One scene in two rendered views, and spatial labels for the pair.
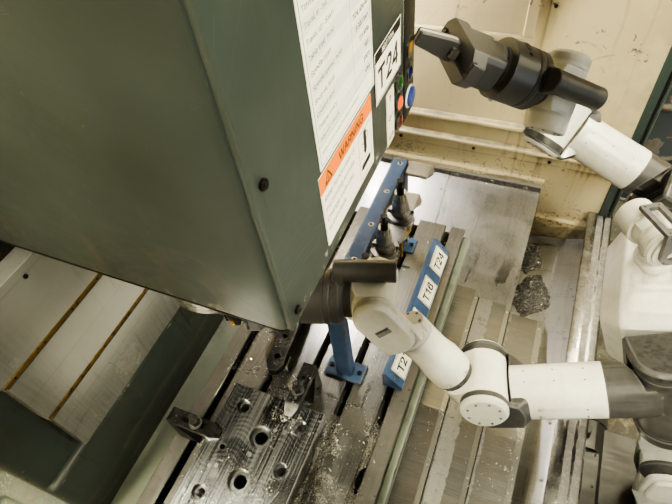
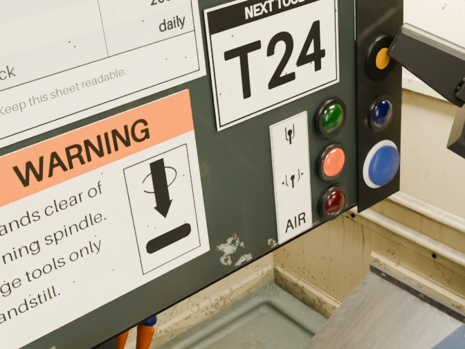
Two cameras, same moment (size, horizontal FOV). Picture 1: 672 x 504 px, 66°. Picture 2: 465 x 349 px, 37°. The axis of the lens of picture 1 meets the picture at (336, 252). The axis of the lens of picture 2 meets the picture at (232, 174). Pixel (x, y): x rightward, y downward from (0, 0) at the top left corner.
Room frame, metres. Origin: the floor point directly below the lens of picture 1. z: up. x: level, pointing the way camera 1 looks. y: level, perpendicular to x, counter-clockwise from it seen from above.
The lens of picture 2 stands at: (0.22, -0.24, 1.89)
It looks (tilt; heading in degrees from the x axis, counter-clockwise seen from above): 28 degrees down; 26
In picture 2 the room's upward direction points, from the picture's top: 6 degrees counter-clockwise
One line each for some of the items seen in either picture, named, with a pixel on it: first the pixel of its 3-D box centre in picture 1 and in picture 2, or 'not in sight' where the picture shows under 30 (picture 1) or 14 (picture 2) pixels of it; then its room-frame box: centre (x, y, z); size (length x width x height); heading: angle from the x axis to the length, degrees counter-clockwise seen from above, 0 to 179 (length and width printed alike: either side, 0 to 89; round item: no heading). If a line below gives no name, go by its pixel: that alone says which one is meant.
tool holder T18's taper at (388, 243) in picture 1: (384, 237); not in sight; (0.73, -0.11, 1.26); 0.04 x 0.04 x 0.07
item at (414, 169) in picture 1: (420, 170); not in sight; (0.97, -0.24, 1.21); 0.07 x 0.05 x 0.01; 61
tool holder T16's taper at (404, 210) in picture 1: (400, 202); not in sight; (0.82, -0.16, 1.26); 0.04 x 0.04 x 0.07
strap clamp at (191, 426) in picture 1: (197, 427); not in sight; (0.48, 0.37, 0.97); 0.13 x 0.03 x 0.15; 61
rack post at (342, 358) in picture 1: (341, 341); not in sight; (0.61, 0.02, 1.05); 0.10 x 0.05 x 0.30; 61
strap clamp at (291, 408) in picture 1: (301, 393); not in sight; (0.53, 0.13, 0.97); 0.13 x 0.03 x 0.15; 151
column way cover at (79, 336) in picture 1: (94, 312); not in sight; (0.72, 0.57, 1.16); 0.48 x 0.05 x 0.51; 151
